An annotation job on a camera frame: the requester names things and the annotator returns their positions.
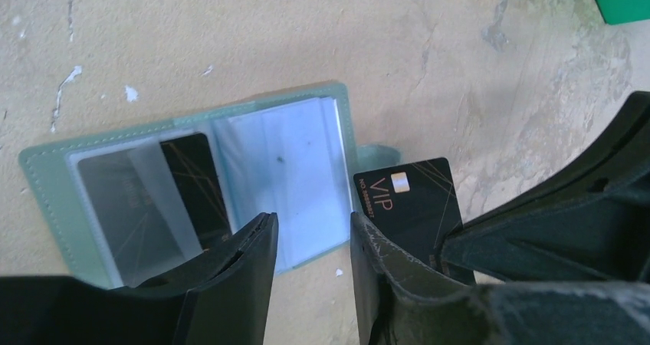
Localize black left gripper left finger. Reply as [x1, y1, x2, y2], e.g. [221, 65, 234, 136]
[1, 213, 278, 344]

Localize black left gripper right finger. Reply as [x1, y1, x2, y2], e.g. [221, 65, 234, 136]
[350, 213, 649, 344]

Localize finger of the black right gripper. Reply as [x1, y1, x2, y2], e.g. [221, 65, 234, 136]
[441, 91, 649, 282]

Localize black credit card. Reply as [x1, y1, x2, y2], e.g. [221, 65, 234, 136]
[67, 130, 232, 288]
[353, 157, 475, 284]

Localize green card holder wallet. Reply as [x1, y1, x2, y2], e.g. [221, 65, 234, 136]
[18, 81, 401, 289]

